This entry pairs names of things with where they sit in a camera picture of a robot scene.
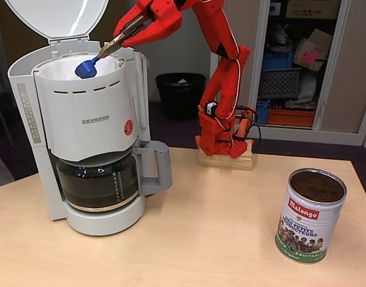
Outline blue scoop with cardboard handle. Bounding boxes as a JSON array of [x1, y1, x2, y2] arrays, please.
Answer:
[[75, 15, 145, 80]]

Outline white drip coffee maker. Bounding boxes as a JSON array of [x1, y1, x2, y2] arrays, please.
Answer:
[[3, 0, 150, 237]]

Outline Malongo coffee tin can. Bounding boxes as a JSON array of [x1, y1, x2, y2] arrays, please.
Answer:
[[274, 167, 347, 264]]

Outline black waste bin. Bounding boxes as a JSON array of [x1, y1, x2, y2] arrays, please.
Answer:
[[155, 72, 207, 122]]

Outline grey crumpled bag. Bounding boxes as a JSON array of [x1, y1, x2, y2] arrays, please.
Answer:
[[272, 23, 293, 47]]

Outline large blue plastic crate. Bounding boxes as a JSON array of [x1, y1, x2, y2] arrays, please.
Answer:
[[262, 52, 295, 69]]

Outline orange table clamp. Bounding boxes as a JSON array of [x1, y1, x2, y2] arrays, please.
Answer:
[[234, 106, 255, 141]]

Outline grey perforated basket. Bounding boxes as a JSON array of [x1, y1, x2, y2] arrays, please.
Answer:
[[259, 68, 302, 99]]

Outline small blue plastic crate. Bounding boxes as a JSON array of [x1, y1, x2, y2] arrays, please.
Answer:
[[256, 100, 270, 125]]

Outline brown cardboard box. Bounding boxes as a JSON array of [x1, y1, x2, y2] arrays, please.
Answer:
[[286, 0, 341, 19]]

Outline light wooden base block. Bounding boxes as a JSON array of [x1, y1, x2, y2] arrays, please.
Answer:
[[199, 139, 253, 171]]

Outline cardboard box with pink sticker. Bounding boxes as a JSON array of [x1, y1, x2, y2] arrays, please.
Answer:
[[292, 28, 334, 72]]

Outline white plastic bag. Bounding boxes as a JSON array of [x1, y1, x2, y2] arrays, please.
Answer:
[[298, 71, 318, 101]]

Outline orange plastic crate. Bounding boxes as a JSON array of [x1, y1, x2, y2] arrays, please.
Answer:
[[268, 109, 316, 129]]

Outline grey cabinet with beige doors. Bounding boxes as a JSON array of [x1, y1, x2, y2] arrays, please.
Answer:
[[211, 0, 366, 147]]

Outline white servo cable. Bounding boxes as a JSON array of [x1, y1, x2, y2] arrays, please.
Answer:
[[218, 56, 242, 147]]

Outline glass carafe with grey handle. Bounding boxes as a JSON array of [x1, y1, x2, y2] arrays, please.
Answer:
[[55, 140, 173, 213]]

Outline black power cable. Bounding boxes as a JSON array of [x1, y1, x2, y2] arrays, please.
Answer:
[[235, 104, 261, 150]]

